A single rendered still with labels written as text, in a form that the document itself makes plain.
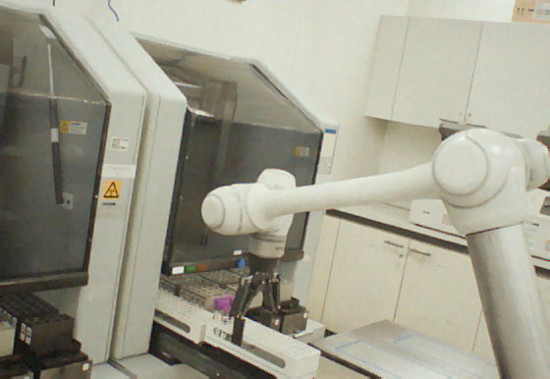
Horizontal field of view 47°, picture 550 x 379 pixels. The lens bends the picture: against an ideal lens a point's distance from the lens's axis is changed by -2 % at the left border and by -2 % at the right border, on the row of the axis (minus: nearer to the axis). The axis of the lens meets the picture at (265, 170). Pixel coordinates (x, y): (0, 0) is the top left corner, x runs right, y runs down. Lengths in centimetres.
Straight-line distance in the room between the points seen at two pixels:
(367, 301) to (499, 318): 301
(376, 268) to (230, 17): 179
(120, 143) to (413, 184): 69
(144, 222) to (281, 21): 220
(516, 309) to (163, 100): 96
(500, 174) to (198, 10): 232
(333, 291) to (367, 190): 292
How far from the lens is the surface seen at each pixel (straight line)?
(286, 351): 156
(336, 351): 184
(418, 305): 397
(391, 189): 138
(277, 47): 366
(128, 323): 174
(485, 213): 112
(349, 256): 418
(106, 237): 161
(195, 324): 172
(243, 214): 139
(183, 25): 315
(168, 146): 167
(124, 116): 156
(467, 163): 109
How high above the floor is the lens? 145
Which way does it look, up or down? 6 degrees down
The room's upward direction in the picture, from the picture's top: 10 degrees clockwise
